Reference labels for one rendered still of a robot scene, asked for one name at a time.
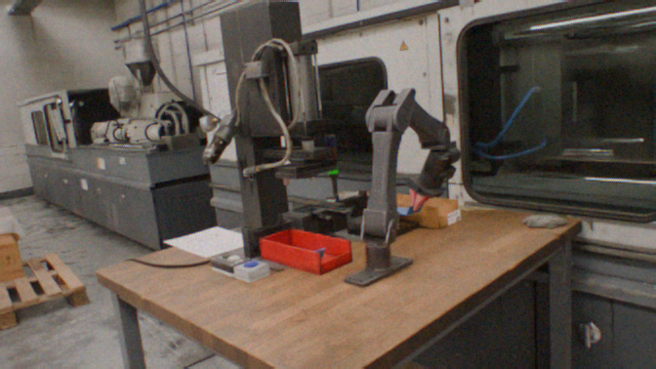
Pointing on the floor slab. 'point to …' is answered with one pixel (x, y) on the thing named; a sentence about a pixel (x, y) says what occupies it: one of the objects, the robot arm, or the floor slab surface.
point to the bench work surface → (348, 298)
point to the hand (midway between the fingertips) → (415, 208)
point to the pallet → (73, 288)
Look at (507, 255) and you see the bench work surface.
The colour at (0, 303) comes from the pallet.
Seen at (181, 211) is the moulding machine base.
